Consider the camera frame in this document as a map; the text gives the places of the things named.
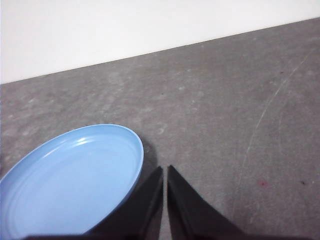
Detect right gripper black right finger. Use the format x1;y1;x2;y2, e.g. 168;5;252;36
166;164;254;240

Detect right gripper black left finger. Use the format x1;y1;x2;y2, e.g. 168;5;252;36
24;166;165;240

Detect blue plate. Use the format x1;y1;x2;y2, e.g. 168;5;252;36
0;123;145;240

